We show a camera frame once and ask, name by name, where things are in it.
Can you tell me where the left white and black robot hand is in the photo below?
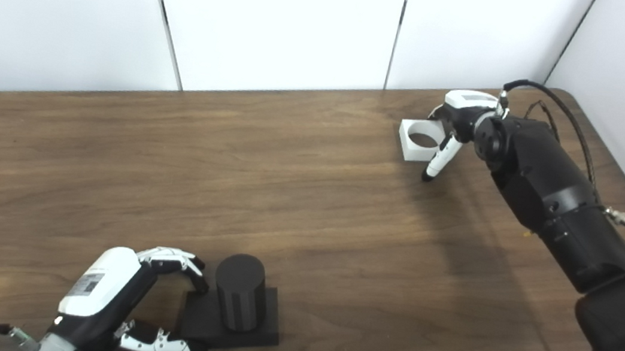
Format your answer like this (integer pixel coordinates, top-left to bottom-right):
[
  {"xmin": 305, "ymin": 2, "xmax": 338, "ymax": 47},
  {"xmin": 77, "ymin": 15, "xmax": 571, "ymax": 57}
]
[{"xmin": 51, "ymin": 234, "xmax": 221, "ymax": 351}]

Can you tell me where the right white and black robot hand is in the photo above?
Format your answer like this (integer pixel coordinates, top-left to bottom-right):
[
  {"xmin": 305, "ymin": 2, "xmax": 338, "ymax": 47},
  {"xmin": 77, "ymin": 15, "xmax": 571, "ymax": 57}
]
[{"xmin": 420, "ymin": 86, "xmax": 511, "ymax": 192}]

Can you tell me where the white square piece with hole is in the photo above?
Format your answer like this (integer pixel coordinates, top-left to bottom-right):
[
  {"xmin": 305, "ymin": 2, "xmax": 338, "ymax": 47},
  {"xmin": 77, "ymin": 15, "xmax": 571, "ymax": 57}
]
[{"xmin": 395, "ymin": 117, "xmax": 448, "ymax": 167}]

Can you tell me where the black peg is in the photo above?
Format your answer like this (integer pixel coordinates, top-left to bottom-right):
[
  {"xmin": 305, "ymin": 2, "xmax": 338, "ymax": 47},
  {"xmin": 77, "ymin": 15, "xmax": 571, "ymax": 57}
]
[{"xmin": 173, "ymin": 247, "xmax": 290, "ymax": 351}]

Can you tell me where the right thin wrist wire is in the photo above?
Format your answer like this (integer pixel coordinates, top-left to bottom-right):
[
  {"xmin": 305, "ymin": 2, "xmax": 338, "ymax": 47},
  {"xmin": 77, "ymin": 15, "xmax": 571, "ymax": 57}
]
[{"xmin": 521, "ymin": 98, "xmax": 565, "ymax": 143}]

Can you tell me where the right thick black wrist cable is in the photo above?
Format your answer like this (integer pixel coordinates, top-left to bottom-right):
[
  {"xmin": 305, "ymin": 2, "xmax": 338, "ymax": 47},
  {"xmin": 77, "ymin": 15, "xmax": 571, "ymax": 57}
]
[{"xmin": 483, "ymin": 76, "xmax": 625, "ymax": 230}]

